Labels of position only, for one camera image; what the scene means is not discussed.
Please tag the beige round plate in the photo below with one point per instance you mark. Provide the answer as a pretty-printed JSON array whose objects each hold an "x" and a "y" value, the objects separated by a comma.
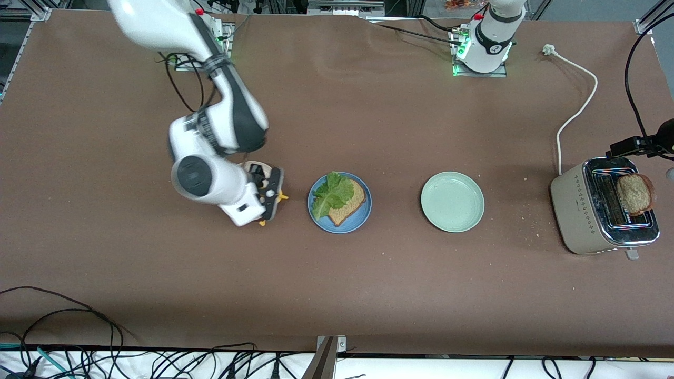
[{"x": 267, "y": 168}]

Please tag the brown table cover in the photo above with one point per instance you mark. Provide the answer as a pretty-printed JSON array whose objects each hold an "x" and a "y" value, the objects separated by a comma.
[{"x": 337, "y": 289}]

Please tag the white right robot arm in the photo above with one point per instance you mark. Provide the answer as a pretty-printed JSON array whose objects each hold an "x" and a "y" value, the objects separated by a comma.
[{"x": 210, "y": 184}]

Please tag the beige two-slot toaster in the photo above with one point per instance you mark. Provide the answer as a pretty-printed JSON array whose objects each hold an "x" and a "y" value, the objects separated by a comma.
[{"x": 576, "y": 210}]

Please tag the brown bread slice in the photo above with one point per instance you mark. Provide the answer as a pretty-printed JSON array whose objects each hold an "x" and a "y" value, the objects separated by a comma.
[
  {"x": 350, "y": 208},
  {"x": 636, "y": 193}
]

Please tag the green lettuce leaf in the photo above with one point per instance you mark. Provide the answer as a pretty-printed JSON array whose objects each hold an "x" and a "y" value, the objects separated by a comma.
[{"x": 331, "y": 193}]

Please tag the orange snack packets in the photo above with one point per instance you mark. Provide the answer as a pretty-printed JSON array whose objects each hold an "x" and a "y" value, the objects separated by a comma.
[{"x": 458, "y": 4}]

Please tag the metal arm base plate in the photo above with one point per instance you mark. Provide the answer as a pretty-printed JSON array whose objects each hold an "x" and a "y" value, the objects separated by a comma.
[
  {"x": 227, "y": 37},
  {"x": 479, "y": 75}
]

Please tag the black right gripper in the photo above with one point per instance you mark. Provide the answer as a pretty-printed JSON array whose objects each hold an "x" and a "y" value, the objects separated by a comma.
[{"x": 257, "y": 173}]

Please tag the pale green round plate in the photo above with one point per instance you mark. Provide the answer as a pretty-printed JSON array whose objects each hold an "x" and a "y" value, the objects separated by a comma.
[{"x": 453, "y": 202}]

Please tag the dark aluminium strut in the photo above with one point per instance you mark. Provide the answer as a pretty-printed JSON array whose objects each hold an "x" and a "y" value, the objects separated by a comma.
[{"x": 321, "y": 363}]

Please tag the aluminium profile corner piece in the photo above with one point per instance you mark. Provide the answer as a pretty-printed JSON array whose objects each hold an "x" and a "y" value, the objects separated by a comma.
[{"x": 42, "y": 13}]

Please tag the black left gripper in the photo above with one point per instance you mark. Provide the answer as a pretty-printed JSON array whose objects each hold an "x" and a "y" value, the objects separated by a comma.
[{"x": 664, "y": 136}]

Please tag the yellow squeeze bottle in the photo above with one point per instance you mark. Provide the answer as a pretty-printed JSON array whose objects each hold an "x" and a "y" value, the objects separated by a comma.
[{"x": 283, "y": 197}]

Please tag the blue round plate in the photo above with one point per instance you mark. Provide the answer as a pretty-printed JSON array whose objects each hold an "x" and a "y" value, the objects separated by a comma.
[{"x": 363, "y": 218}]

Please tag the silver aluminium frame bar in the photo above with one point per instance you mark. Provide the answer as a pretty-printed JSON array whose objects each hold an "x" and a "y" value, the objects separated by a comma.
[{"x": 345, "y": 7}]

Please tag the small silver metal bracket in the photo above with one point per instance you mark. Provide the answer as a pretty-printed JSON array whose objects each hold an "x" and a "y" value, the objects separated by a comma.
[{"x": 341, "y": 343}]

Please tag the slanted aluminium profile with bracket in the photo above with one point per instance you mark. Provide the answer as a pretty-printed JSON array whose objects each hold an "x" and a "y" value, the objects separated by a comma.
[{"x": 643, "y": 26}]

